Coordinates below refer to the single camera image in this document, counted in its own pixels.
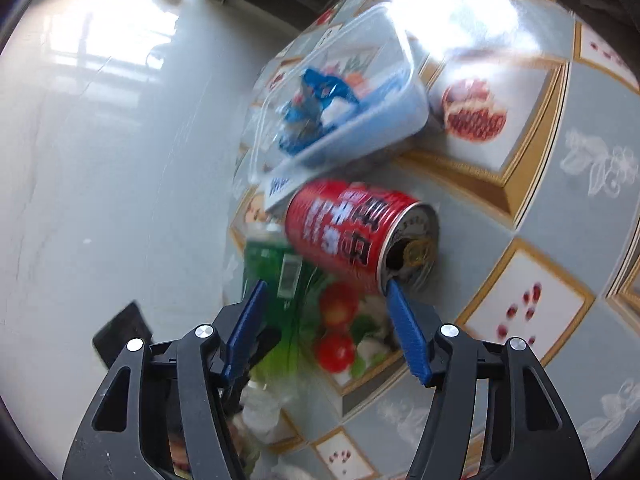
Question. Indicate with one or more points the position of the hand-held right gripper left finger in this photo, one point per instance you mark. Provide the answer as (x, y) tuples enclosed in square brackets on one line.
[(245, 330)]

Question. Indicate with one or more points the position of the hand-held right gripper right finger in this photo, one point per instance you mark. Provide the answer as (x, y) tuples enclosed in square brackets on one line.
[(407, 335)]

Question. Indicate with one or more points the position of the red green printed food packet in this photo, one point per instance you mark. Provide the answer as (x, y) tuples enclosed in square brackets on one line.
[(265, 260)]

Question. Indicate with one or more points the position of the red drink can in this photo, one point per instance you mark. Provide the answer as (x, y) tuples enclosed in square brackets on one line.
[(340, 225)]

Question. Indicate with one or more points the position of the clear plastic food container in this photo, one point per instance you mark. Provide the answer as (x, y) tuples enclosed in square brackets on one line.
[(360, 60)]

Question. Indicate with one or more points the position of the black flat object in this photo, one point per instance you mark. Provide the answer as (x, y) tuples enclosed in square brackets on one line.
[(122, 332)]

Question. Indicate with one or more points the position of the white blue printed wrapper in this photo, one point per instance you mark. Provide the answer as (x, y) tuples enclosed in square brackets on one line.
[(277, 187)]

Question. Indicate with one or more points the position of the pomegranate printed tablecloth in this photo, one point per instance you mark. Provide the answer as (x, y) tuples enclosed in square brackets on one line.
[(525, 210)]

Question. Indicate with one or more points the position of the blue crumpled wrapper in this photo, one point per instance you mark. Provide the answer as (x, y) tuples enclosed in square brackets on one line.
[(320, 90)]

